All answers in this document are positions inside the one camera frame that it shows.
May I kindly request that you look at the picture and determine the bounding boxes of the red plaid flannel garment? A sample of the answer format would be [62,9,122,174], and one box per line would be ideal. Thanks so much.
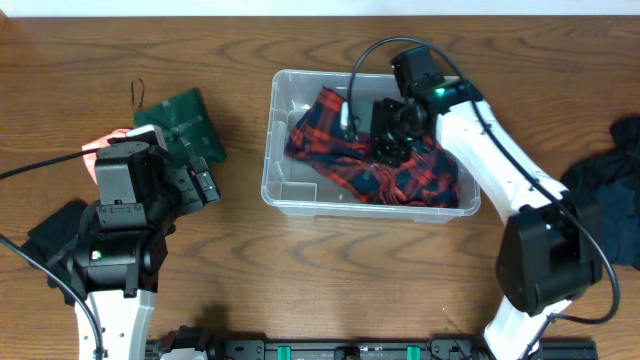
[285,87,460,208]

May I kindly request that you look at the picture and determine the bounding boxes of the dark green garment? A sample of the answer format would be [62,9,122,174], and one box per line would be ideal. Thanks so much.
[131,80,227,167]

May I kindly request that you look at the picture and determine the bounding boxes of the pink printed garment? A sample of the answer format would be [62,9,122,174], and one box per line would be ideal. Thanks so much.
[82,128,129,183]

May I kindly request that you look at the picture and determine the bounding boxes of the black garment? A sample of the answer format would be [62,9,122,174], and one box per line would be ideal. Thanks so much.
[561,114,639,203]
[21,199,95,300]

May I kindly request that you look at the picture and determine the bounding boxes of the dark navy taped garment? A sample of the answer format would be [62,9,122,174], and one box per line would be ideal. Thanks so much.
[593,181,639,270]

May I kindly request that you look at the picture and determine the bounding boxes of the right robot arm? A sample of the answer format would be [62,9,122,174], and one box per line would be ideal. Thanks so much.
[371,46,606,359]

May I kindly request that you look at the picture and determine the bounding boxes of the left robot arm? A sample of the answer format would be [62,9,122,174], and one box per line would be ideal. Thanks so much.
[67,141,220,359]

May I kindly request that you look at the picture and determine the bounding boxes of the clear plastic storage container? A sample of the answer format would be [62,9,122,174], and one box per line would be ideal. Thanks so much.
[261,69,481,223]

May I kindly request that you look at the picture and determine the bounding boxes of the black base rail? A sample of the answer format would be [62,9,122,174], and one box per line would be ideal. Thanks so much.
[144,325,599,360]

